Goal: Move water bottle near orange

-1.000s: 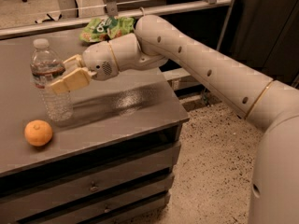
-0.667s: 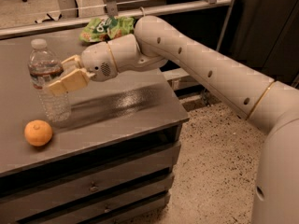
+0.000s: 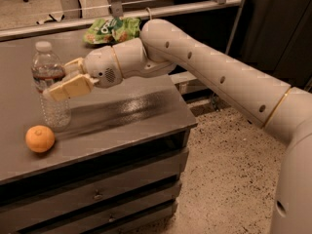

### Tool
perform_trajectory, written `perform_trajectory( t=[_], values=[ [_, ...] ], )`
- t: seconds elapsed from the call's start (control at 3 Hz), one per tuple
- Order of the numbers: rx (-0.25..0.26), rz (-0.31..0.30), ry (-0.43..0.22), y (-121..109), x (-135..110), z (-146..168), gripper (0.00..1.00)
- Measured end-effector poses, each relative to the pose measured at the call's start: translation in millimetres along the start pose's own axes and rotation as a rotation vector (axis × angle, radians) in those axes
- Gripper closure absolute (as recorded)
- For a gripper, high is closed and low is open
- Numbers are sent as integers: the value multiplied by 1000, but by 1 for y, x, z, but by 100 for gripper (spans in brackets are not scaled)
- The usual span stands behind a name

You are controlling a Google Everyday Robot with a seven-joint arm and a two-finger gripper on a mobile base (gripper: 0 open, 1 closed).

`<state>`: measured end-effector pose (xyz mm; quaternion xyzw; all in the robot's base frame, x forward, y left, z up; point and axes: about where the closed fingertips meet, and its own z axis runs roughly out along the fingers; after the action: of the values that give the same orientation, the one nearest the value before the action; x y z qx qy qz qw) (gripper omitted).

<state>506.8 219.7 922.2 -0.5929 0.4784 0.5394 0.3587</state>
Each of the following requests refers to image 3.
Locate grey metal rail frame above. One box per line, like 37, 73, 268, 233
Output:
0, 0, 252, 112

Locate orange fruit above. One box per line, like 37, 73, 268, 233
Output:
25, 125, 56, 153

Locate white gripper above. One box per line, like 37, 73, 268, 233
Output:
43, 47, 123, 101

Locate grey drawer cabinet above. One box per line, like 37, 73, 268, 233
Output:
0, 129, 198, 234

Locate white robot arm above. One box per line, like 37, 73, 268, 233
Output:
43, 19, 312, 234

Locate clear plastic water bottle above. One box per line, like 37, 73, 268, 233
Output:
31, 41, 71, 131

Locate dark cabinet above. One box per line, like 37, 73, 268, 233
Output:
231, 0, 312, 89

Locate green chip bag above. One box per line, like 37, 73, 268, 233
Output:
83, 18, 141, 45

